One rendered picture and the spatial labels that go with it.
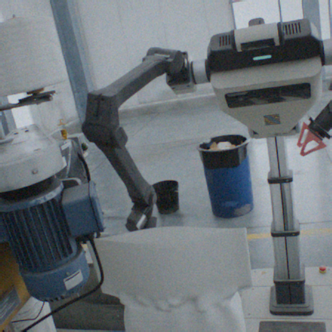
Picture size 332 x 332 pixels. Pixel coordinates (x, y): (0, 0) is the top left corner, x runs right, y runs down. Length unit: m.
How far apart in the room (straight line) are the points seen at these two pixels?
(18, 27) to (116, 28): 8.73
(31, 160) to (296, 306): 1.51
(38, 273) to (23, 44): 0.49
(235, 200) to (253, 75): 2.15
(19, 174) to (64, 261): 0.22
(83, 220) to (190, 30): 8.42
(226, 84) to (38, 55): 0.71
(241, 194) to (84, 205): 2.67
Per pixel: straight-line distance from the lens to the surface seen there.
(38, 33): 0.88
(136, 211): 1.33
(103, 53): 9.74
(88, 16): 9.86
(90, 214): 0.82
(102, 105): 0.99
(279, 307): 1.97
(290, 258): 1.83
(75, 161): 1.29
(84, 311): 1.93
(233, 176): 3.30
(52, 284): 0.86
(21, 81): 0.87
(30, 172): 0.76
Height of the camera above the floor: 1.56
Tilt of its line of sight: 18 degrees down
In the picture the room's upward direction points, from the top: 12 degrees counter-clockwise
